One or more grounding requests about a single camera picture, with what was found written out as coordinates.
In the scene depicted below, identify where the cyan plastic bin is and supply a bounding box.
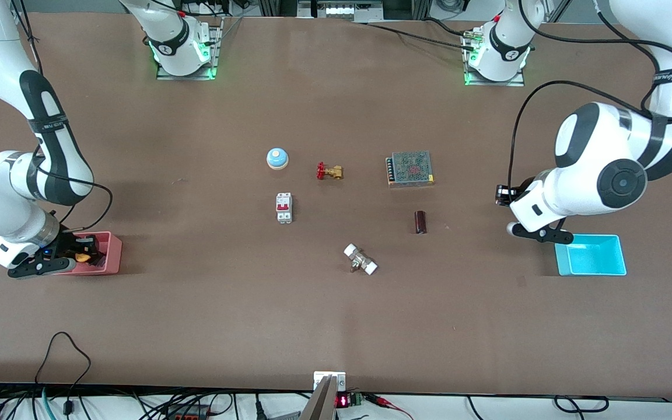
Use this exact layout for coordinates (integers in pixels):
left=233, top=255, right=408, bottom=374
left=554, top=234, right=628, bottom=277

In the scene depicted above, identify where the thin black looped cable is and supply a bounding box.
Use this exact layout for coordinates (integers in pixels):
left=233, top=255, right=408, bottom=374
left=36, top=331, right=92, bottom=416

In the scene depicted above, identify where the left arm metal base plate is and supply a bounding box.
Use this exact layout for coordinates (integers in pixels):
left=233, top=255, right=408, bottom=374
left=463, top=29, right=526, bottom=88

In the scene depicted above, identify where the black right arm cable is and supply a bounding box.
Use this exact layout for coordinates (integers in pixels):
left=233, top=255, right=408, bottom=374
left=12, top=0, right=114, bottom=233

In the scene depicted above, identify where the black coiled cable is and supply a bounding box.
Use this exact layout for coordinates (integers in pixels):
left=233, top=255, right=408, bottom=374
left=554, top=395, right=609, bottom=412

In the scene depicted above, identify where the black tabletop cable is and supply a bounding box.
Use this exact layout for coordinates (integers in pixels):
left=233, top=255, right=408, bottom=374
left=365, top=17, right=480, bottom=50

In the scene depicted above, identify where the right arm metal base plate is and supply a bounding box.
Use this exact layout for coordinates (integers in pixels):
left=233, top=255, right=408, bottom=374
left=156, top=16, right=224, bottom=81

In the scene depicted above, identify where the red clip wire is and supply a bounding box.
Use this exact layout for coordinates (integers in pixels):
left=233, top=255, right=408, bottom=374
left=371, top=394, right=414, bottom=420

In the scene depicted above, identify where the metal frame device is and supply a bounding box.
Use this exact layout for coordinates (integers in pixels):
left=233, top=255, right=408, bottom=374
left=297, top=0, right=384, bottom=23

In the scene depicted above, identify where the pink plastic bin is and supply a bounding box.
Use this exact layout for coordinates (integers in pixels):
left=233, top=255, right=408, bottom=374
left=59, top=232, right=123, bottom=275

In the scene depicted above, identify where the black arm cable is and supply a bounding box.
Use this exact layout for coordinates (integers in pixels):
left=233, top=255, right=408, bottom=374
left=507, top=0, right=672, bottom=193
left=12, top=0, right=114, bottom=233

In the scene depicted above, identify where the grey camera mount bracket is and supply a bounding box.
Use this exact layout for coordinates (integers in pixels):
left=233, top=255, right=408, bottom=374
left=313, top=371, right=347, bottom=420

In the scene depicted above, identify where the metal mesh power supply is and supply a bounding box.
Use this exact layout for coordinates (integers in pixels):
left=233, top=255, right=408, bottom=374
left=386, top=150, right=435, bottom=188

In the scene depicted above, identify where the silver white pipe fitting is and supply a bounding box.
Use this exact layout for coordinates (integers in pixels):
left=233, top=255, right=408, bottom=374
left=343, top=243, right=379, bottom=276

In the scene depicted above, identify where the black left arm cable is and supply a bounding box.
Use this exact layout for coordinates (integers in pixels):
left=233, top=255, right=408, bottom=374
left=507, top=0, right=672, bottom=193

